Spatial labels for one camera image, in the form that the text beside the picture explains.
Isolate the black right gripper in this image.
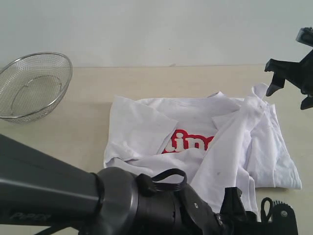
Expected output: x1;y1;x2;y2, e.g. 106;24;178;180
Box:
265;50;313;110

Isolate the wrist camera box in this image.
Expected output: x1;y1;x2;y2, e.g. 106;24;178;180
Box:
296;27;313;47
261;197;298;235

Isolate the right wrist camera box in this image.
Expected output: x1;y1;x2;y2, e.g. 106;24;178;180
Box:
296;27;313;47

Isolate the white t-shirt red lettering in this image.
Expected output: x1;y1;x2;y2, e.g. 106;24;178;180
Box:
104;83;302;212

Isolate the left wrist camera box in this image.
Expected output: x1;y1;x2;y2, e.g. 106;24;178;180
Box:
261;197;298;235

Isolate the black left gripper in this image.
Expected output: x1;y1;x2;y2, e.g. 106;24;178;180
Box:
203;187;263;235

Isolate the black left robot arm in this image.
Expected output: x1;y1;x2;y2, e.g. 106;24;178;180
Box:
0;136;259;235

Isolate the metal mesh strainer bowl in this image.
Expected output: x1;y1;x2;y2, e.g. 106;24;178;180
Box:
0;52;73;123

